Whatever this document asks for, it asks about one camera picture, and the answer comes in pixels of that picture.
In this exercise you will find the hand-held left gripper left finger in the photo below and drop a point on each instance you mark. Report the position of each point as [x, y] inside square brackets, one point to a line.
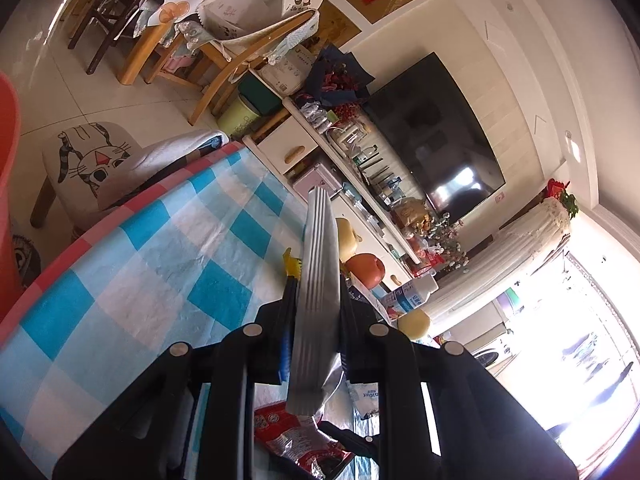
[284, 355]

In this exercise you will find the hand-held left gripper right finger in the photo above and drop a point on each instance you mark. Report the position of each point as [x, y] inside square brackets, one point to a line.
[360, 350]

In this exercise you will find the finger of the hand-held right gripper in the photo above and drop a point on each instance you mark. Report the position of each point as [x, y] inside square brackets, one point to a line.
[347, 440]

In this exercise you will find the large white plastic bottle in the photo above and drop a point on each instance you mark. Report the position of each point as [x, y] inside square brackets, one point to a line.
[367, 396]

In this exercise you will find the large red snack bag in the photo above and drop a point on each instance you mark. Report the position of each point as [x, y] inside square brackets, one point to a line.
[290, 435]

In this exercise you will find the white foil snack bag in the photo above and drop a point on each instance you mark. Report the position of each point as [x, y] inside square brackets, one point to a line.
[317, 285]

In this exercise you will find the yellow snack packet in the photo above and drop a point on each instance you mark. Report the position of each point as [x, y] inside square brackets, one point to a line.
[292, 262]

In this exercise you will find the red plastic basin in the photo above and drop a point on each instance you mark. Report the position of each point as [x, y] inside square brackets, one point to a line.
[7, 200]

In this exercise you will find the oval yellow pear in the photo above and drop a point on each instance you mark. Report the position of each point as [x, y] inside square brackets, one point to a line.
[415, 325]

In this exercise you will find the white yogurt bottle fruit label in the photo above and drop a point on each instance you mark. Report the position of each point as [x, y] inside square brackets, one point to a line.
[410, 296]

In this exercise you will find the white washing machine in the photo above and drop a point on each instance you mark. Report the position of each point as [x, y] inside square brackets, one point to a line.
[492, 352]

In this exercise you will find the dried flower bunch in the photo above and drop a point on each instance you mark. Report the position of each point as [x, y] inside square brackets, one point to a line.
[447, 242]

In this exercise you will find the gold ornament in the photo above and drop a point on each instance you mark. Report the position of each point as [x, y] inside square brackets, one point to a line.
[412, 216]

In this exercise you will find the cream curtain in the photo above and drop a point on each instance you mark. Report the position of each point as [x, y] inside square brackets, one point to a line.
[505, 255]

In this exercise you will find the pink metal box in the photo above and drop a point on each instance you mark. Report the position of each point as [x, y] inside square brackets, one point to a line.
[317, 179]

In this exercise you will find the white television cabinet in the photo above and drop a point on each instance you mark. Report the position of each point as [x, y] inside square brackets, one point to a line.
[280, 145]

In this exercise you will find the glass kettle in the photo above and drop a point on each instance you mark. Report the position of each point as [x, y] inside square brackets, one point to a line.
[345, 136]

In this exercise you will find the black television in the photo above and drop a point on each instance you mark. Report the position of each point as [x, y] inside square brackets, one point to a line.
[430, 130]

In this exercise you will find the blue white folded cloth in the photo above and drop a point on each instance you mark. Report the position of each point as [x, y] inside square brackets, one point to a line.
[160, 160]

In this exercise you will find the row of small jars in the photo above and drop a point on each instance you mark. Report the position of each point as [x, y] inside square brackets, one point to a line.
[315, 115]

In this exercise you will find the green waste bin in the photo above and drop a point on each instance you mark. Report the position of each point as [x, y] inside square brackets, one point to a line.
[239, 114]

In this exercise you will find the bouquet in dark blue wrap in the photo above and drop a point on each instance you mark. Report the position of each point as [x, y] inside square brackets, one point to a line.
[337, 72]

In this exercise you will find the cat print stool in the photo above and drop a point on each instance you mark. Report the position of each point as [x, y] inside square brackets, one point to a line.
[85, 160]

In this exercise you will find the white cardboard box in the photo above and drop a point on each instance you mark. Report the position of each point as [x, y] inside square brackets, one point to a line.
[287, 70]

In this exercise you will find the light wooden chair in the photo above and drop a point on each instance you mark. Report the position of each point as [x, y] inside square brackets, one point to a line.
[225, 67]

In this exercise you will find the blue lace cloth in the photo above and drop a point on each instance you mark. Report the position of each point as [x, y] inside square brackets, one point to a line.
[295, 35]

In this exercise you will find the dark wooden chair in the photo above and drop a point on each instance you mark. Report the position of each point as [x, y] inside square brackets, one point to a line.
[115, 10]

